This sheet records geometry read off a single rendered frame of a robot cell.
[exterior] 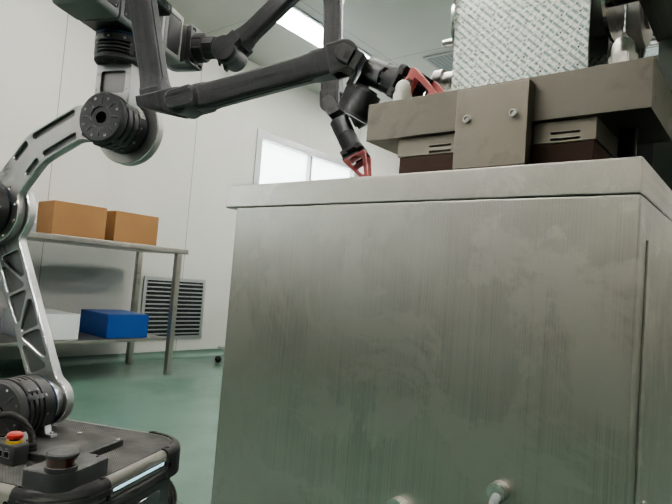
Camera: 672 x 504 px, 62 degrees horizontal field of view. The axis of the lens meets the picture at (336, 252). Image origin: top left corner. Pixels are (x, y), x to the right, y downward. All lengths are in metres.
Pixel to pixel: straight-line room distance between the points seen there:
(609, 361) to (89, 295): 4.16
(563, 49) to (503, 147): 0.30
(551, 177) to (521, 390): 0.25
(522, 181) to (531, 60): 0.38
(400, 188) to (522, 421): 0.33
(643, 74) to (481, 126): 0.19
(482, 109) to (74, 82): 4.02
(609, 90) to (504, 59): 0.33
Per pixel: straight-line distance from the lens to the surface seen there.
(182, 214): 4.96
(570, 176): 0.68
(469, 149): 0.78
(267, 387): 0.92
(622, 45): 0.80
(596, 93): 0.77
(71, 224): 3.92
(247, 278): 0.95
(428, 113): 0.85
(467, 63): 1.09
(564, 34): 1.03
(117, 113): 1.61
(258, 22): 1.84
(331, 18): 1.77
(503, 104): 0.78
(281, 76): 1.22
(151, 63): 1.37
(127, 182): 4.69
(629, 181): 0.67
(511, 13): 1.09
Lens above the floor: 0.74
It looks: 3 degrees up
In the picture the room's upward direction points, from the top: 5 degrees clockwise
